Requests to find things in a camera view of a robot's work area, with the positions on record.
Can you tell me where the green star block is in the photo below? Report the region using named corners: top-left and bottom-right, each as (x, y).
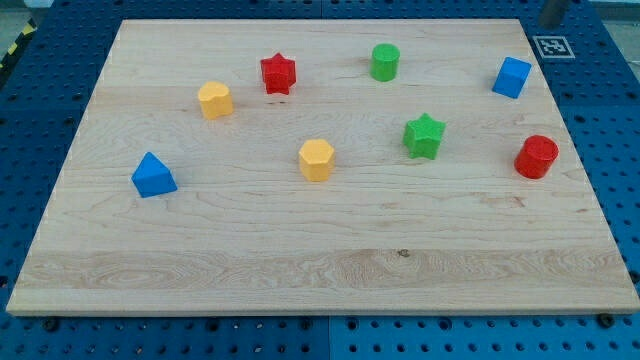
top-left (403, 113), bottom-right (446, 160)

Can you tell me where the white fiducial marker tag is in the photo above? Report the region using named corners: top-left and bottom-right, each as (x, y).
top-left (533, 35), bottom-right (575, 59)

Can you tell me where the blue cube block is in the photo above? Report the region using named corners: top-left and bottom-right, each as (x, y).
top-left (492, 57), bottom-right (532, 99)

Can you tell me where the red star block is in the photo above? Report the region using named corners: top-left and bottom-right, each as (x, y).
top-left (260, 53), bottom-right (296, 95)

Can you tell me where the yellow heart block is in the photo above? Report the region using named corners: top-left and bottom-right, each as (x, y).
top-left (197, 81), bottom-right (234, 120)

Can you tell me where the yellow black hazard tape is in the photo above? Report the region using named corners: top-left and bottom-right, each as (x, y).
top-left (1, 18), bottom-right (38, 72)

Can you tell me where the green cylinder block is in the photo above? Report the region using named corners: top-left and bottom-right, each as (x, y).
top-left (370, 43), bottom-right (400, 82)

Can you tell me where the grey metal post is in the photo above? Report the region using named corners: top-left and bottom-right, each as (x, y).
top-left (538, 0), bottom-right (570, 30)

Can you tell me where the wooden board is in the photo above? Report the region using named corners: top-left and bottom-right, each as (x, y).
top-left (7, 19), bottom-right (639, 317)

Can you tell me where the red cylinder block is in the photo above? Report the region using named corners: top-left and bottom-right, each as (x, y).
top-left (514, 135), bottom-right (559, 179)

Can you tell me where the yellow hexagon block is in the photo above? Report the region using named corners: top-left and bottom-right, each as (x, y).
top-left (299, 139), bottom-right (335, 182)

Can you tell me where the blue triangle block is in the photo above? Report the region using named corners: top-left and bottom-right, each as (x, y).
top-left (131, 152), bottom-right (178, 198)

